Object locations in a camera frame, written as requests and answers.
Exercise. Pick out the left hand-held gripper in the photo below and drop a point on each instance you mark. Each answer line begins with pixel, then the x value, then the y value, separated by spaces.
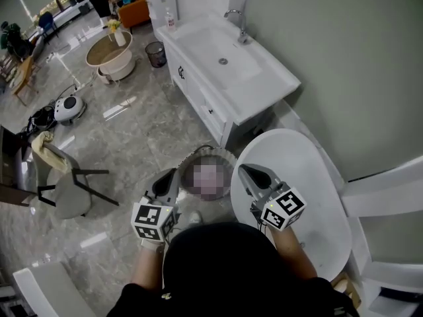
pixel 152 218

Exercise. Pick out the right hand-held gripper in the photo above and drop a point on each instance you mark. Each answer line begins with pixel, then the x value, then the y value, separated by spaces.
pixel 284 206

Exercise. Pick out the pink cloth garment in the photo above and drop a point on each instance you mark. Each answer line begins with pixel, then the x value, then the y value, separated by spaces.
pixel 209 180

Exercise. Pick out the round laundry basket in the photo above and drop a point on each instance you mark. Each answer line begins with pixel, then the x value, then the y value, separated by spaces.
pixel 205 154

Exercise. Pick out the person's right forearm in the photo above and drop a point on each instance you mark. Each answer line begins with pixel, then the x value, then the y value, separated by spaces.
pixel 294 256

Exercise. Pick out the person's left forearm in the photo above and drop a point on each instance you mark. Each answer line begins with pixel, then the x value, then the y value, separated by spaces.
pixel 148 269

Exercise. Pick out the person's left shoe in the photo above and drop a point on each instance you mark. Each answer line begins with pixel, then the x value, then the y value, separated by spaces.
pixel 195 217

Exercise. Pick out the white bathtub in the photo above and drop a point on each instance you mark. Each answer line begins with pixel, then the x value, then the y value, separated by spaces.
pixel 317 183

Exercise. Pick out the pale wristband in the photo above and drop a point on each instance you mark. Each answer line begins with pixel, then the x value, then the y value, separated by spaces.
pixel 152 244

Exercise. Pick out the grey chair with black legs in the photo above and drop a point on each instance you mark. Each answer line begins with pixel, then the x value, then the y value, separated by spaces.
pixel 71 197

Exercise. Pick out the person's black shirt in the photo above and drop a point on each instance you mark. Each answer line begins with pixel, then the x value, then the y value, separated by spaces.
pixel 224 276

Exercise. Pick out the white vanity cabinet with sink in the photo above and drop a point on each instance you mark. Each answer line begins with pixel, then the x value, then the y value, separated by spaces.
pixel 224 74

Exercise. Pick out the beige towel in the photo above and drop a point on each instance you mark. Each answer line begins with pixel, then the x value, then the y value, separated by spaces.
pixel 49 152

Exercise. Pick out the white round floor appliance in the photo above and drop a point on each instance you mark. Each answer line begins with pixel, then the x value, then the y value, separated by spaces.
pixel 69 107

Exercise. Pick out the black mesh wastebasket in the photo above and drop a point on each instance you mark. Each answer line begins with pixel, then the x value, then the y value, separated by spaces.
pixel 156 55

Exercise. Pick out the beige round basin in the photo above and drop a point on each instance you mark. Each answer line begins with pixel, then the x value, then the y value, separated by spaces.
pixel 112 58

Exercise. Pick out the black bag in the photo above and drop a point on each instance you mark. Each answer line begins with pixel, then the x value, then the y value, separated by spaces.
pixel 41 121

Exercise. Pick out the chrome faucet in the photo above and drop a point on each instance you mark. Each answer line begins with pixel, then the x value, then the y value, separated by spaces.
pixel 239 25

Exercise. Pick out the white vase with yellow flowers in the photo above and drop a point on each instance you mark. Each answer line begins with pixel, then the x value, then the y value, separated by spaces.
pixel 118 33

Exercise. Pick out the clear plastic bottle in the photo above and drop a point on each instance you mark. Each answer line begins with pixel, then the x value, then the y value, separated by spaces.
pixel 170 20

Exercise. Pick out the wooden chair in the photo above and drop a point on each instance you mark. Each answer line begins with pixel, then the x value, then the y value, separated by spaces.
pixel 24 81

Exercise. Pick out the orange armchair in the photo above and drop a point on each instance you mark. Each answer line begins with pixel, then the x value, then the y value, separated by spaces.
pixel 135 8

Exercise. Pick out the white sign board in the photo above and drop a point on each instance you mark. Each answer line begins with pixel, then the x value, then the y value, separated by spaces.
pixel 162 2

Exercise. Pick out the blue chair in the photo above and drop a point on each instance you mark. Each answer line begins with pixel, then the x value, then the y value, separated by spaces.
pixel 48 23

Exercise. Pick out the green potted plant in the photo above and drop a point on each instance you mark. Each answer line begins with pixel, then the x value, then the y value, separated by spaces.
pixel 13 38

